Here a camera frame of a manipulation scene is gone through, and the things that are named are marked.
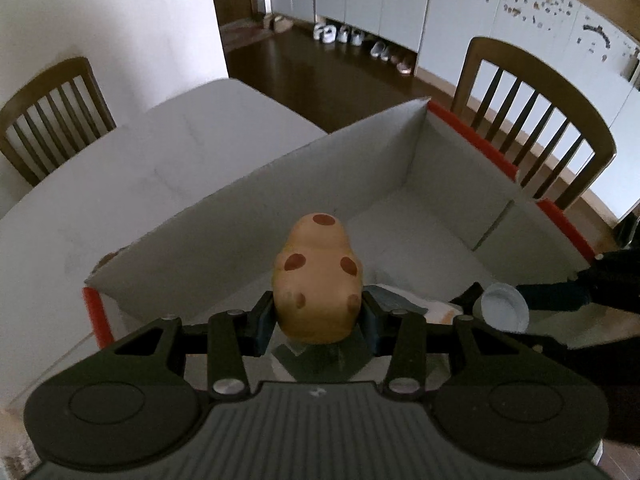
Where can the door mat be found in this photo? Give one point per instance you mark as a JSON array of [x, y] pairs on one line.
[[245, 32]]

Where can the tan spotted toy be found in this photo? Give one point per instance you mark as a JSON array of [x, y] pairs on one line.
[[315, 285]]

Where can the red cardboard box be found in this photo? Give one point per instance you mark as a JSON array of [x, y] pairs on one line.
[[300, 180]]

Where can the small white cup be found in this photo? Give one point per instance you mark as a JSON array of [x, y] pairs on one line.
[[502, 307]]

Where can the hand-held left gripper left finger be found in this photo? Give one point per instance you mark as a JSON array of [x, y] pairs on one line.
[[260, 327]]

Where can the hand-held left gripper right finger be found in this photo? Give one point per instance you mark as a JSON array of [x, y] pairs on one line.
[[372, 327]]

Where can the white wooden wall cabinet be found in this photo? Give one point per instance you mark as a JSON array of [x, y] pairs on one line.
[[400, 0]]

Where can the row of shoes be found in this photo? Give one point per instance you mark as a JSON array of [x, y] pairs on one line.
[[350, 36]]

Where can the beige slippers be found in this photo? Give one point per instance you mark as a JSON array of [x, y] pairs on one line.
[[279, 22]]

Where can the wooden slat-back chair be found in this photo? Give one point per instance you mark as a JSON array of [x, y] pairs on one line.
[[525, 65], [55, 110]]

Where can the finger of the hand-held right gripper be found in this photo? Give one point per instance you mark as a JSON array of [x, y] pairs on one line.
[[462, 302], [555, 296]]

